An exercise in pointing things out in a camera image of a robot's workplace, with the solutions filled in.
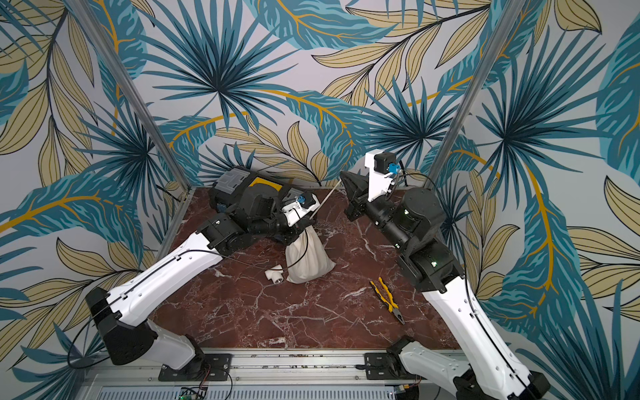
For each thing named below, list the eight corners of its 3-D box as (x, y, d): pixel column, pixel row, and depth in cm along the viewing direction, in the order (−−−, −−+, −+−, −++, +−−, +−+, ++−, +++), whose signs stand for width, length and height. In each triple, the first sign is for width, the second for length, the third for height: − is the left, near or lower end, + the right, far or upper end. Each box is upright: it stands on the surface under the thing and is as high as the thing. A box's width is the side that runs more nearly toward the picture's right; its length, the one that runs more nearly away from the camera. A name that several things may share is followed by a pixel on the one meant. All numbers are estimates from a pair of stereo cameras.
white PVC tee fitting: (271, 287, 91) (270, 284, 89) (265, 275, 94) (264, 271, 92) (288, 278, 93) (287, 275, 91) (281, 266, 96) (280, 263, 94)
